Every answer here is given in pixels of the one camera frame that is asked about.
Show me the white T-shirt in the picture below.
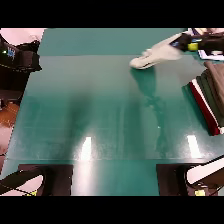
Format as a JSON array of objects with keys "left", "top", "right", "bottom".
[{"left": 129, "top": 37, "right": 184, "bottom": 70}]

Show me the red garment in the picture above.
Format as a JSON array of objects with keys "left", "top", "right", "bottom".
[{"left": 188, "top": 81, "right": 222, "bottom": 137}]

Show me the dark green garment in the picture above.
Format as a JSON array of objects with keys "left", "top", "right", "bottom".
[{"left": 195, "top": 75, "right": 224, "bottom": 128}]

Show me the brown garment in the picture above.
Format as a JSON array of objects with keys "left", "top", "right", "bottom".
[{"left": 203, "top": 60, "right": 224, "bottom": 118}]

